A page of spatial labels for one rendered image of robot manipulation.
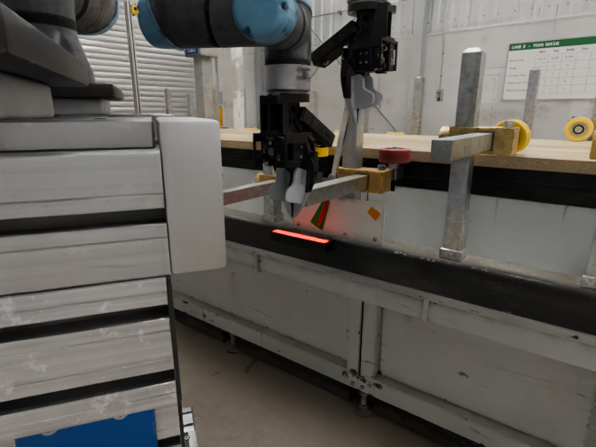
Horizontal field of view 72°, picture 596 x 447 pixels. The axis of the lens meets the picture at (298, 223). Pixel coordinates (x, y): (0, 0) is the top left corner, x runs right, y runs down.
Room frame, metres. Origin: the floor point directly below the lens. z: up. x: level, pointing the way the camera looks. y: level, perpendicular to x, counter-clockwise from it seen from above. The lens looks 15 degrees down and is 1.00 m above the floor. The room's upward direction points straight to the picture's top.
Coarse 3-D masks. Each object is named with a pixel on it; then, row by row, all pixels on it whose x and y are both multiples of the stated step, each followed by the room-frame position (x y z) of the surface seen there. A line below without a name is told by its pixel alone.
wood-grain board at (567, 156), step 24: (240, 144) 1.45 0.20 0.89; (336, 144) 1.29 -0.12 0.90; (384, 144) 1.29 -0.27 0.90; (408, 144) 1.29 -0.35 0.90; (552, 144) 1.29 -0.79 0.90; (576, 144) 1.29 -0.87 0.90; (504, 168) 0.94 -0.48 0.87; (528, 168) 0.91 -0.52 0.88; (552, 168) 0.89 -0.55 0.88; (576, 168) 0.86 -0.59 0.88
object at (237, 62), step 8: (232, 48) 2.52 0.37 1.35; (240, 48) 2.53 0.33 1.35; (232, 56) 2.52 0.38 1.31; (240, 56) 2.53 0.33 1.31; (232, 64) 2.53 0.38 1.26; (240, 64) 2.53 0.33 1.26; (232, 72) 2.53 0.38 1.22; (240, 72) 2.53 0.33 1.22; (232, 80) 2.53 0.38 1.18; (240, 80) 2.53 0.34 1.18; (232, 88) 2.53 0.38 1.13; (240, 88) 2.52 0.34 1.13; (240, 96) 2.52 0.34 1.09; (240, 104) 2.52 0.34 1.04; (240, 112) 2.52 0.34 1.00; (240, 120) 2.52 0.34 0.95; (240, 128) 2.51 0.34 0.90
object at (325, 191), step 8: (392, 168) 1.03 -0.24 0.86; (400, 168) 1.05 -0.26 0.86; (352, 176) 0.89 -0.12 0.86; (360, 176) 0.89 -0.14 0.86; (392, 176) 1.02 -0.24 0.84; (400, 176) 1.06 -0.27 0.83; (320, 184) 0.79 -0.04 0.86; (328, 184) 0.79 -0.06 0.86; (336, 184) 0.81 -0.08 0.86; (344, 184) 0.83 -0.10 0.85; (352, 184) 0.86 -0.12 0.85; (360, 184) 0.89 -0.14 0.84; (312, 192) 0.74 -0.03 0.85; (320, 192) 0.76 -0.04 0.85; (328, 192) 0.78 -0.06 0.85; (336, 192) 0.81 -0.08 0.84; (344, 192) 0.83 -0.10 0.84; (312, 200) 0.74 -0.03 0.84; (320, 200) 0.76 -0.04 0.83
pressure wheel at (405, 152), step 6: (384, 150) 1.04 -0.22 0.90; (390, 150) 1.03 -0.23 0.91; (396, 150) 1.02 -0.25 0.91; (402, 150) 1.02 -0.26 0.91; (408, 150) 1.03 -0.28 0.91; (384, 156) 1.04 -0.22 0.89; (390, 156) 1.03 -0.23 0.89; (396, 156) 1.02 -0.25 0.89; (402, 156) 1.02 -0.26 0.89; (408, 156) 1.03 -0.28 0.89; (384, 162) 1.04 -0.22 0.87; (390, 162) 1.03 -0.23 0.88; (396, 162) 1.02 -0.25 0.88; (402, 162) 1.02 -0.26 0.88; (408, 162) 1.04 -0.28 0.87
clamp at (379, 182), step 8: (344, 168) 0.96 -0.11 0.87; (360, 168) 0.96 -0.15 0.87; (368, 168) 0.96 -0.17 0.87; (344, 176) 0.95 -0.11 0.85; (368, 176) 0.91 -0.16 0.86; (376, 176) 0.90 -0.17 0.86; (384, 176) 0.90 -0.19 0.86; (368, 184) 0.91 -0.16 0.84; (376, 184) 0.90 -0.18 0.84; (384, 184) 0.90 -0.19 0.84; (376, 192) 0.90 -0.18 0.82
